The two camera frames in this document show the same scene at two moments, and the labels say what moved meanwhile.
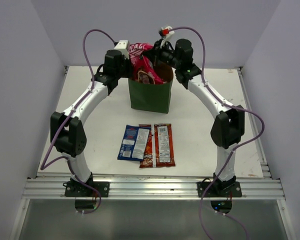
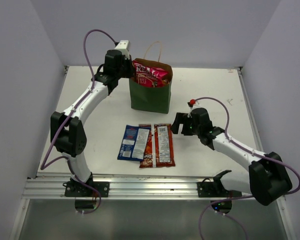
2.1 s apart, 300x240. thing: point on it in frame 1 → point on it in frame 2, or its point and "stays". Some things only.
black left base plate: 77,189 stays
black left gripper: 129,66 stays
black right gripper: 151,53 → 185,124
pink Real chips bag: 139,63 → 150,76
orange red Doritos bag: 159,150 stays
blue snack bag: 134,143 stays
